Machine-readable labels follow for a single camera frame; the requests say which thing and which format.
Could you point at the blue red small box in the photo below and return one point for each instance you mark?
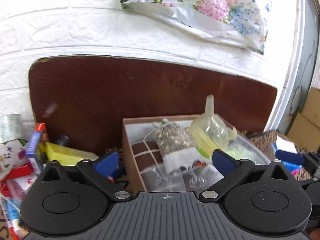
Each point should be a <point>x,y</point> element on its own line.
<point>36,150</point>

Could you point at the red flat box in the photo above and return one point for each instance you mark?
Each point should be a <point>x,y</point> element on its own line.
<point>22,171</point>

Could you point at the blue tissue pack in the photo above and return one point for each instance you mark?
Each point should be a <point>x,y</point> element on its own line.
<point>285,145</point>

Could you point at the tan storage box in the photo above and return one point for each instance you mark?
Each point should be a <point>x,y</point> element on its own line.
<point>144,164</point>

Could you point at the dark brown wooden board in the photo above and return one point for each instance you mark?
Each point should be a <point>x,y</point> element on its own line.
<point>86,98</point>

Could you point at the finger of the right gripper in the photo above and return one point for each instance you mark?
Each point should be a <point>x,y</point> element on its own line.
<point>290,157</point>

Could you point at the floral drawstring pouch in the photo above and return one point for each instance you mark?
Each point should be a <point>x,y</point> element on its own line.
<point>12,155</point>

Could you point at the yellow green box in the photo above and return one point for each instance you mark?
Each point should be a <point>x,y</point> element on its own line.
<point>67,156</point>

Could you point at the clear plastic funnel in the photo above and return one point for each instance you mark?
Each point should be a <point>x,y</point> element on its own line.
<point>210,131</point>

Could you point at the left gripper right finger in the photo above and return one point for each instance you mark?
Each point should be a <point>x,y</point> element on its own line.
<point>234,172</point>

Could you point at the floral plastic bag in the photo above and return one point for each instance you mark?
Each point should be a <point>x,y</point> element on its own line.
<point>239,23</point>

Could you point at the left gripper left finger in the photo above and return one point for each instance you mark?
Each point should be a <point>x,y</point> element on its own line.
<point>97,173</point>

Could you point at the mesh sachet of herbs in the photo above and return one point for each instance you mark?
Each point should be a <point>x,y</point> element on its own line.
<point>177,147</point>

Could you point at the cardboard box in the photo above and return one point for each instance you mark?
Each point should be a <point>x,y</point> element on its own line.
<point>304,131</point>

